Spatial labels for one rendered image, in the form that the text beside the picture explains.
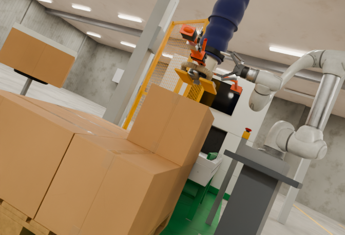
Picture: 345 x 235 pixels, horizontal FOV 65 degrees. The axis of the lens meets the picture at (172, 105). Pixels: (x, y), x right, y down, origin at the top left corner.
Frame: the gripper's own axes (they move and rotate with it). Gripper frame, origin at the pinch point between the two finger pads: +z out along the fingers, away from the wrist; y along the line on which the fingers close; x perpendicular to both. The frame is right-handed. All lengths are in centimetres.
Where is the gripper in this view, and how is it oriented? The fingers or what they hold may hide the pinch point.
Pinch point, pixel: (217, 62)
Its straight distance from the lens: 179.1
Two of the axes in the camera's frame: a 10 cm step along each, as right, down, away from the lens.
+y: -4.1, 9.1, -0.7
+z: -8.8, -3.8, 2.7
